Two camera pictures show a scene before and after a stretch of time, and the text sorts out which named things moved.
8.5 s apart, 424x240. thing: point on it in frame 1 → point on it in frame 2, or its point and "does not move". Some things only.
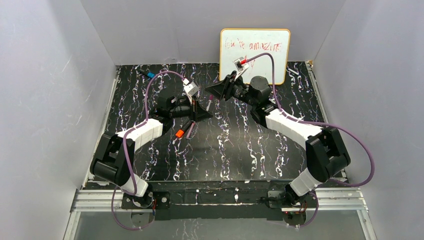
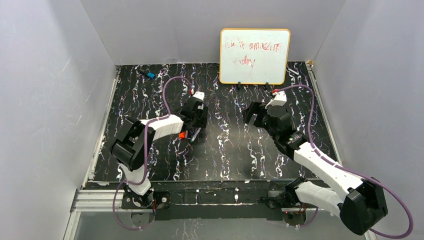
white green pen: x=208 y=105 → x=195 y=135
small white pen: x=293 y=71 does not move
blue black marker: x=150 y=74 does not move
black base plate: x=257 y=200 does not move
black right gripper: x=228 y=88 → x=260 y=114
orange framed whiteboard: x=236 y=43 does not move
